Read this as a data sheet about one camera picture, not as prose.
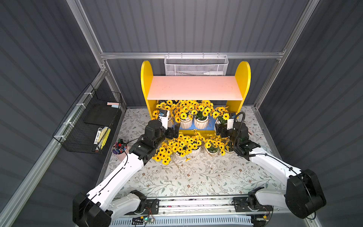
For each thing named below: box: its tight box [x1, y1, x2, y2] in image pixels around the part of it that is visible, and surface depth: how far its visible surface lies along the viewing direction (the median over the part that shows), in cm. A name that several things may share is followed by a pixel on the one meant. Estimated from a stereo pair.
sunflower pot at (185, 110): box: [173, 100, 198, 130], surface depth 84 cm
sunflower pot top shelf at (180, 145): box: [168, 131, 194, 159], surface depth 84 cm
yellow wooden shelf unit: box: [140, 61, 251, 135], surface depth 81 cm
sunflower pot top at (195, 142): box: [188, 129, 206, 157], surface depth 85 cm
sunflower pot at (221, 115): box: [212, 105, 231, 127], surface depth 80 cm
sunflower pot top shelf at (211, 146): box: [204, 134, 222, 159], surface depth 87 cm
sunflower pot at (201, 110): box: [190, 100, 214, 130], surface depth 85 cm
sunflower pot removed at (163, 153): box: [152, 140, 173, 166], surface depth 80 cm
